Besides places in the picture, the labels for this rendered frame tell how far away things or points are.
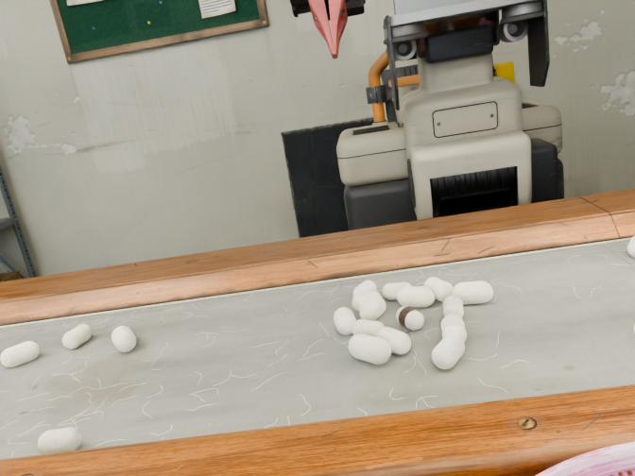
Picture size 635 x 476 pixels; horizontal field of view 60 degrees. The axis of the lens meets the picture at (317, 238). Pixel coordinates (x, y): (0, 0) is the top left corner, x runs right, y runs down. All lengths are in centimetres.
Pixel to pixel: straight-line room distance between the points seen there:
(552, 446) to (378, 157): 109
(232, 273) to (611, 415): 45
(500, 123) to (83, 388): 86
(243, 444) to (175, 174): 237
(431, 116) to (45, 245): 232
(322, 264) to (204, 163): 201
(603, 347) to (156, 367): 38
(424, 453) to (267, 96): 228
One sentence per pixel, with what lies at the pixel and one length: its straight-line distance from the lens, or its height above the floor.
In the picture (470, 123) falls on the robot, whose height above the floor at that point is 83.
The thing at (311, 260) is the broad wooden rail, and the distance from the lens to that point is 66.
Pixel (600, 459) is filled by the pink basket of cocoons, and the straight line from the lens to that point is 32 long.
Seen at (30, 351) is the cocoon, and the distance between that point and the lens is 64.
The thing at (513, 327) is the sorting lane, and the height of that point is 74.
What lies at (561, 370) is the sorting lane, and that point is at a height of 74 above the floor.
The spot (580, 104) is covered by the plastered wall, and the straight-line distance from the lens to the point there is 267.
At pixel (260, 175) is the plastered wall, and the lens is 258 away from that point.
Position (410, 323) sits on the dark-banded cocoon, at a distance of 49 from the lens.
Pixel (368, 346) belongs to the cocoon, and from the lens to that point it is 45.
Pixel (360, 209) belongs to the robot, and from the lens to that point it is 138.
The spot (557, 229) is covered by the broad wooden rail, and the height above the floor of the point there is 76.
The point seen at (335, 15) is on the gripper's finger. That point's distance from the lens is 77.
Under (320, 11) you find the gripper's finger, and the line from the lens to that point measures 77.
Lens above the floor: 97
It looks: 16 degrees down
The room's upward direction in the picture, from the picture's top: 10 degrees counter-clockwise
